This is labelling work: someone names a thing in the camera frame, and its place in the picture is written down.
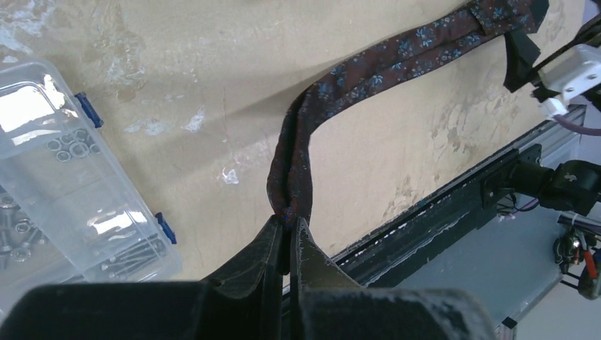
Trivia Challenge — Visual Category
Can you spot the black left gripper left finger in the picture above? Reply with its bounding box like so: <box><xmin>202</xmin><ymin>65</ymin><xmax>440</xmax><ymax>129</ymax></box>
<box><xmin>201</xmin><ymin>215</ymin><xmax>284</xmax><ymax>300</ymax></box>

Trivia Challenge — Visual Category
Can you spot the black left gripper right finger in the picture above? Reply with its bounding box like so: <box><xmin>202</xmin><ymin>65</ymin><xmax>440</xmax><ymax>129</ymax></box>
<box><xmin>290</xmin><ymin>217</ymin><xmax>362</xmax><ymax>300</ymax></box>

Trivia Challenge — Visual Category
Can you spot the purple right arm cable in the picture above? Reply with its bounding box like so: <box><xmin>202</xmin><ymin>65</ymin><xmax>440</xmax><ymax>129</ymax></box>
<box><xmin>554</xmin><ymin>112</ymin><xmax>601</xmax><ymax>138</ymax></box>

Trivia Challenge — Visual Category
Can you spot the maroon blue floral tie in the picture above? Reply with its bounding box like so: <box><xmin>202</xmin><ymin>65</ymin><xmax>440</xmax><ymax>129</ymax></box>
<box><xmin>266</xmin><ymin>1</ymin><xmax>549</xmax><ymax>229</ymax></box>

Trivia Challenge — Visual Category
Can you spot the aluminium frame rail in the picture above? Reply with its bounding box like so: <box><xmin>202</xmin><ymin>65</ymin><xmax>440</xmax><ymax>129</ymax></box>
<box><xmin>385</xmin><ymin>121</ymin><xmax>585</xmax><ymax>327</ymax></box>

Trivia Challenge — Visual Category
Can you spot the clear plastic screw box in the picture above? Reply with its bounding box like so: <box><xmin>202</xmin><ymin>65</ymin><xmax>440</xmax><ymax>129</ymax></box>
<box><xmin>1</xmin><ymin>60</ymin><xmax>182</xmax><ymax>316</ymax></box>

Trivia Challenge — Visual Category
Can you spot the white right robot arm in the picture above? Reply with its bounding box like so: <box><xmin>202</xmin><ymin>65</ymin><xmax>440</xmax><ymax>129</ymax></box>
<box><xmin>507</xmin><ymin>160</ymin><xmax>600</xmax><ymax>215</ymax></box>

